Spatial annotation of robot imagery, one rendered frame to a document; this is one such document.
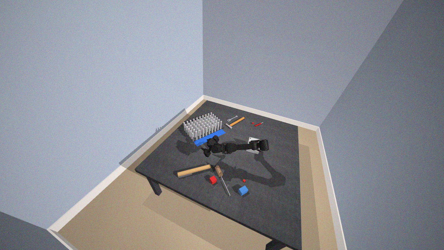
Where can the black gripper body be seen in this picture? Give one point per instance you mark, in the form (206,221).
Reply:
(207,151)

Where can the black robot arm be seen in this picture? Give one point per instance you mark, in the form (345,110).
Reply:
(232,147)

